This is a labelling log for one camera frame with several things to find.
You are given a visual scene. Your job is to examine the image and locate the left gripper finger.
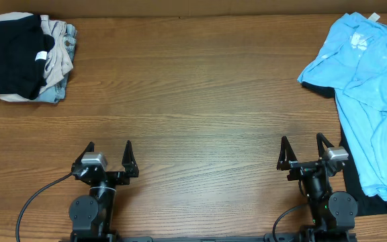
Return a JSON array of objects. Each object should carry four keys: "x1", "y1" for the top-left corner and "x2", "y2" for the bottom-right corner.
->
[
  {"x1": 122, "y1": 140, "x2": 139, "y2": 177},
  {"x1": 75, "y1": 141, "x2": 95, "y2": 163}
]

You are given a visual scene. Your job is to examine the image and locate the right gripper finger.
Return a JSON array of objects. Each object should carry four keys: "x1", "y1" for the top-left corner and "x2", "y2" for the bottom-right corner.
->
[
  {"x1": 277, "y1": 136, "x2": 298, "y2": 170},
  {"x1": 316, "y1": 132, "x2": 334, "y2": 158}
]

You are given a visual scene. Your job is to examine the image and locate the light blue t-shirt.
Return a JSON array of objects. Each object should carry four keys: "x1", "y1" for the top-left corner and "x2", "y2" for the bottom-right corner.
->
[{"x1": 298, "y1": 13, "x2": 387, "y2": 214}]

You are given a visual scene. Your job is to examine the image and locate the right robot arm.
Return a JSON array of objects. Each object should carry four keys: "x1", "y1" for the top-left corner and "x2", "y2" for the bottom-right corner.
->
[{"x1": 271, "y1": 133, "x2": 358, "y2": 242}]

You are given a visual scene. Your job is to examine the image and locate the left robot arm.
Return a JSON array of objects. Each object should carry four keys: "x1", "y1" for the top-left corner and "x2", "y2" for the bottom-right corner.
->
[{"x1": 69, "y1": 141, "x2": 139, "y2": 241}]

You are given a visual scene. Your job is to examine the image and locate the black shirt on right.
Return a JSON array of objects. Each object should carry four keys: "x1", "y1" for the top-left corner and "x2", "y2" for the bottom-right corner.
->
[{"x1": 301, "y1": 82, "x2": 387, "y2": 216}]

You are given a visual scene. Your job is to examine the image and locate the folded black garment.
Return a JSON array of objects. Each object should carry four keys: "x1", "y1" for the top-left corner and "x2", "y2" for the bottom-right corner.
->
[{"x1": 0, "y1": 15, "x2": 54, "y2": 99}]

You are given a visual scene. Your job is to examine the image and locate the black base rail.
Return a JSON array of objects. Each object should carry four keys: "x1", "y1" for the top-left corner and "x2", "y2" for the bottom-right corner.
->
[{"x1": 58, "y1": 232, "x2": 358, "y2": 242}]

